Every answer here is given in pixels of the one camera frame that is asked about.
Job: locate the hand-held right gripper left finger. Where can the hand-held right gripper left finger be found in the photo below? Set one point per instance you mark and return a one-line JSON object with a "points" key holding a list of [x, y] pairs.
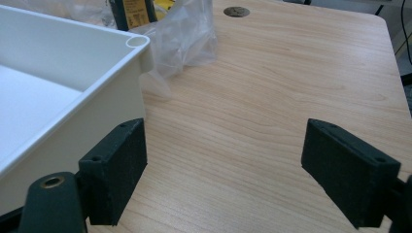
{"points": [[113, 174]]}

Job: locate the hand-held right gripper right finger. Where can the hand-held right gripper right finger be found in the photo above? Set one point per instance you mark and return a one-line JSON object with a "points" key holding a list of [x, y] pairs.
{"points": [[346, 174]]}

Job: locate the white plastic bin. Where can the white plastic bin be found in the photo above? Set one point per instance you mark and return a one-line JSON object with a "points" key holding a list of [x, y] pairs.
{"points": [[61, 74]]}

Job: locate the clear plastic bag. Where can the clear plastic bag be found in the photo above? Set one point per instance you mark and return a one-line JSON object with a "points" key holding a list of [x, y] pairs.
{"points": [[181, 42]]}

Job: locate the yellow and black packet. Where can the yellow and black packet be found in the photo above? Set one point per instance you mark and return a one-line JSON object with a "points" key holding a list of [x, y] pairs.
{"points": [[136, 13]]}

